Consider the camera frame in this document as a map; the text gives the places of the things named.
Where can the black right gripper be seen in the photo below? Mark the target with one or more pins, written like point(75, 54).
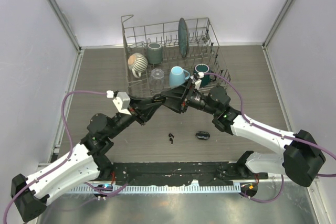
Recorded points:
point(174, 102)

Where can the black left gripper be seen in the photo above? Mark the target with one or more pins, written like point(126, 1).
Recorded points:
point(143, 109)

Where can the small black earbud case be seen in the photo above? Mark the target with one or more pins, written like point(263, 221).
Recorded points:
point(158, 98)

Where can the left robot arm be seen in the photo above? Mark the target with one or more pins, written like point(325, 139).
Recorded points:
point(85, 161)

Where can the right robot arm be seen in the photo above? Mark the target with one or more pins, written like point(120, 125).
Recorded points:
point(293, 154)

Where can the light blue mug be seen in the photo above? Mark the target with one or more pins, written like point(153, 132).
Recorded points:
point(178, 76)

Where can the dark green mug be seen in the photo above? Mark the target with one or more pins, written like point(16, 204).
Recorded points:
point(207, 79)

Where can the striped ceramic mug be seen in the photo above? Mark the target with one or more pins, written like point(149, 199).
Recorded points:
point(137, 64)

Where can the grey ceramic cup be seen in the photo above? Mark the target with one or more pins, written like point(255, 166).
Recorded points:
point(154, 53)

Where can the dark teal plate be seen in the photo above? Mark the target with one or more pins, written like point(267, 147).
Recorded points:
point(183, 37)

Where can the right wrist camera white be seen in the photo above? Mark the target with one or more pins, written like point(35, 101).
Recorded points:
point(196, 79)

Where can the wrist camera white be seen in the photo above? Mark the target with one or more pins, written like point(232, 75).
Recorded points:
point(121, 101)
point(196, 79)

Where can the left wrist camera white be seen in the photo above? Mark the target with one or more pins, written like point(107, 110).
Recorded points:
point(121, 101)

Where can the metal wire dish rack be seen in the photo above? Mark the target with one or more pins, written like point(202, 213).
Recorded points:
point(203, 48)

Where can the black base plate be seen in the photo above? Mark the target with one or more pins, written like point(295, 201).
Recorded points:
point(178, 173)

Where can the white slotted cable duct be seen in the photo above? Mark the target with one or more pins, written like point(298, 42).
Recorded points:
point(194, 187)

